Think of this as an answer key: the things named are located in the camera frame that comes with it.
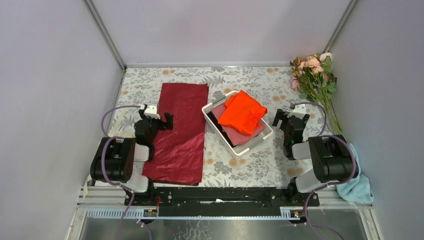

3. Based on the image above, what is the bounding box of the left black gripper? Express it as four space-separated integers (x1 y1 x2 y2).
138 110 173 145

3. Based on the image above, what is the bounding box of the dark red wrapping paper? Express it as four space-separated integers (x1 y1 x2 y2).
142 83 209 186

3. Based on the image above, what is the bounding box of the pink fake flower stem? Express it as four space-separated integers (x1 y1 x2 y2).
289 54 334 132

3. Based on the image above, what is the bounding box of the white plastic basket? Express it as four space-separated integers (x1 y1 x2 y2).
201 90 274 158

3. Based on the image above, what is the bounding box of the white fake rose stem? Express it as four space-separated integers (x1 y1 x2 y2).
319 52 344 136

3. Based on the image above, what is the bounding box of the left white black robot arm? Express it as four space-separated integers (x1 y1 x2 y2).
89 109 174 206

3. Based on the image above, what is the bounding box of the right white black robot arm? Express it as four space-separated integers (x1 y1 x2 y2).
272 109 359 206

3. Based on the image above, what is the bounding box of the floral tablecloth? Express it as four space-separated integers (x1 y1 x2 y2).
108 66 312 187

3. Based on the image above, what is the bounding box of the orange cloth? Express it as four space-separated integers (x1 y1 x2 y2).
217 90 268 135

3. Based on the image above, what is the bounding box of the cream ribbon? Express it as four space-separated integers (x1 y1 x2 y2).
109 108 134 137

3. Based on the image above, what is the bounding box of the pink cloth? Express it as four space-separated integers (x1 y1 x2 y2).
207 104 265 148

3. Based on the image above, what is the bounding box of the light blue towel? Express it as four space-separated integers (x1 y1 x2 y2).
336 142 374 204

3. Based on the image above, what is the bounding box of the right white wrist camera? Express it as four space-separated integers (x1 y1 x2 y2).
287 104 307 119

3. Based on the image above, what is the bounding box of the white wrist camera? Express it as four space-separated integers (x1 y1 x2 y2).
138 103 161 120
287 104 307 119

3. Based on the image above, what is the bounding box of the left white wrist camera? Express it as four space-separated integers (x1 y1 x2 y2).
138 103 161 120

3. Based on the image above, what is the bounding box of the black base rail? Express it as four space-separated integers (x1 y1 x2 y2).
124 186 320 218

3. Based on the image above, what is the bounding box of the aluminium frame rail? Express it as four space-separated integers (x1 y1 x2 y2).
77 186 373 220

